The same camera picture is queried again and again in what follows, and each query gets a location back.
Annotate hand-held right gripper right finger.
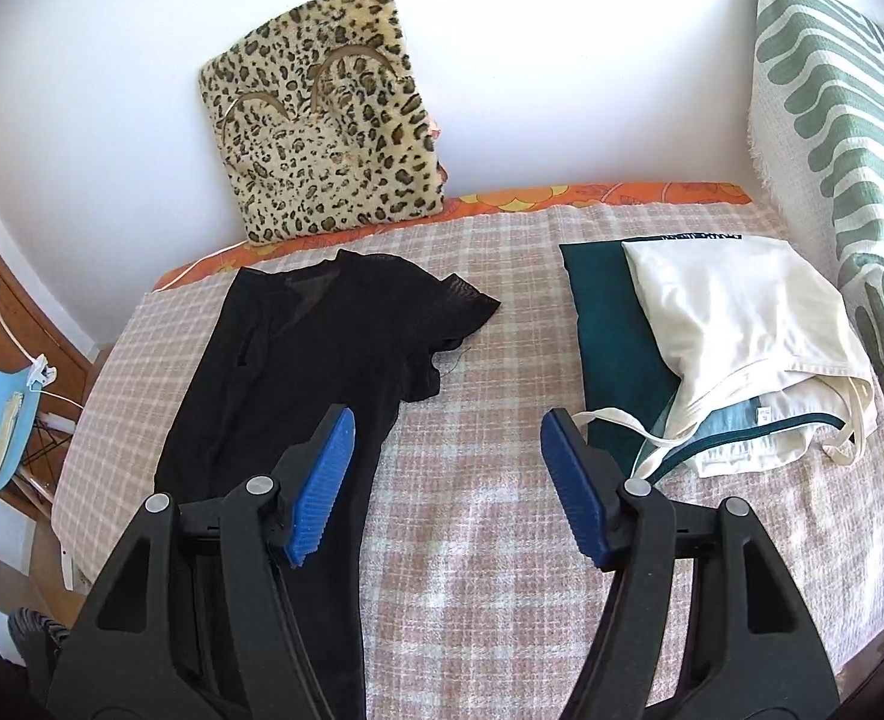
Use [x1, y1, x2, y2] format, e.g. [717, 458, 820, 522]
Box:
[539, 406, 842, 720]

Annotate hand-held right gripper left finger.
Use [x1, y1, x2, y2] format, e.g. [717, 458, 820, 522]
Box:
[48, 403, 358, 720]

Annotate black mesh top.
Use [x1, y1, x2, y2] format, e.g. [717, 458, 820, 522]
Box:
[153, 247, 503, 720]

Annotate pink checked blanket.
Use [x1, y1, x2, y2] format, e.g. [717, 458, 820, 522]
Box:
[50, 199, 884, 720]

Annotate dark green folded garment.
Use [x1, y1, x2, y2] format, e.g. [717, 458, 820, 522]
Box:
[559, 241, 683, 477]

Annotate white garment with teal trim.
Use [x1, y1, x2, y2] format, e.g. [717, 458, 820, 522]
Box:
[629, 382, 848, 488]

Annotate cream white folded garments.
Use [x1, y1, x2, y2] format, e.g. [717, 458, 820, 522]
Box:
[569, 234, 879, 485]

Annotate orange patterned bed sheet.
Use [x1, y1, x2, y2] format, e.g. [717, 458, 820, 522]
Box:
[148, 181, 754, 293]

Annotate leopard print cushion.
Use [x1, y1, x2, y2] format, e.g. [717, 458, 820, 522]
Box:
[197, 0, 447, 245]

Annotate person's striped grey trouser leg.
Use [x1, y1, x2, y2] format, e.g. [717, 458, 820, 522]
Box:
[5, 607, 76, 680]

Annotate wooden door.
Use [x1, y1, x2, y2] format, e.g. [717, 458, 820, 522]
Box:
[0, 184, 98, 421]

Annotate green striped white pillow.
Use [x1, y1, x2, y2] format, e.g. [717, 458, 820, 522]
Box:
[748, 0, 884, 458]

